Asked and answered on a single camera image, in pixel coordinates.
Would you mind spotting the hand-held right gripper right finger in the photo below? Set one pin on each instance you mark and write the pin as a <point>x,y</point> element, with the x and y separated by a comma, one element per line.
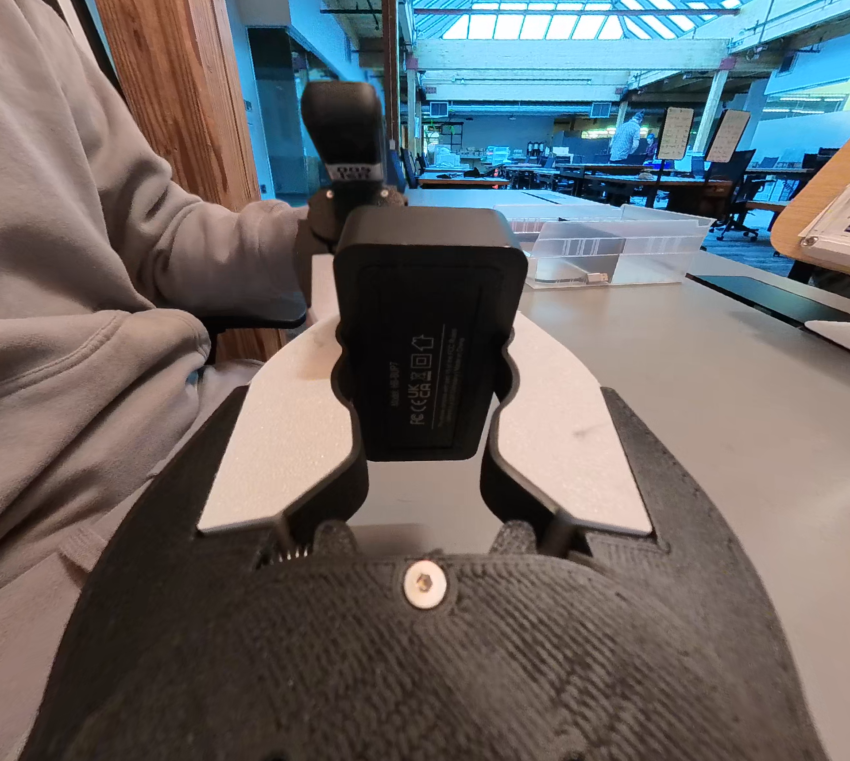
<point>571,435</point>

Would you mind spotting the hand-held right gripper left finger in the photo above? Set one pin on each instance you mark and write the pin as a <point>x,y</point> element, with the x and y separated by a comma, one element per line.
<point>279,435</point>

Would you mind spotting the black power adapter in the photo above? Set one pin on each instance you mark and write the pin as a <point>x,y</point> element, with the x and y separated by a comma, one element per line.
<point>425,323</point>

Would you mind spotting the person's left forearm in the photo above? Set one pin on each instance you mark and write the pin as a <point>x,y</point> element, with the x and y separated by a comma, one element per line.
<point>219,249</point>

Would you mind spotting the small white plug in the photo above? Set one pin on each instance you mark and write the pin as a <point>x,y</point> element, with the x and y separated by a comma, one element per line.
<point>589,276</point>

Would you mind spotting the black chair armrest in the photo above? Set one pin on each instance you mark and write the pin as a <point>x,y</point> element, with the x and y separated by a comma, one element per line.
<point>259,317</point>

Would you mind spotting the row of background desks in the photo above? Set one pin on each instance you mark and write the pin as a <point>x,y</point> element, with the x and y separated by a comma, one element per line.
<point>465,180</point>

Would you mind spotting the clear plastic bin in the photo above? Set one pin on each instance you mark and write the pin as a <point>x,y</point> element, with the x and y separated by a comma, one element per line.
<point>631,246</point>
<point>531,213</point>

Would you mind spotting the black office chair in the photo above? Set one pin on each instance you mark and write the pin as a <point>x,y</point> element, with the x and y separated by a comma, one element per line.
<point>738,190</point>

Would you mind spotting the standing whiteboard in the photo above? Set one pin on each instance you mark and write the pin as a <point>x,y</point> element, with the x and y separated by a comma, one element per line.
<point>675,133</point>
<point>728,135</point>

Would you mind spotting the white document stand with sheet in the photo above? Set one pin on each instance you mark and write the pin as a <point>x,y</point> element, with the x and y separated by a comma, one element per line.
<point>807,203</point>

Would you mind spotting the printed instruction sheet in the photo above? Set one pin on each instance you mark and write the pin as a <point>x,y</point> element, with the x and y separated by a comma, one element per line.
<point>833,223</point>

